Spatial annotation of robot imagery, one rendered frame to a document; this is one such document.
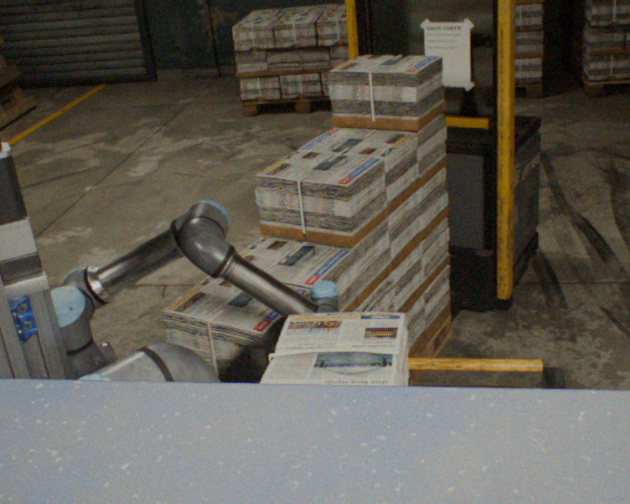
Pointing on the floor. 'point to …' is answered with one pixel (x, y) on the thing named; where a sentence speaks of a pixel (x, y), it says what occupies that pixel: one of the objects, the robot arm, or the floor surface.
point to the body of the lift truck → (523, 227)
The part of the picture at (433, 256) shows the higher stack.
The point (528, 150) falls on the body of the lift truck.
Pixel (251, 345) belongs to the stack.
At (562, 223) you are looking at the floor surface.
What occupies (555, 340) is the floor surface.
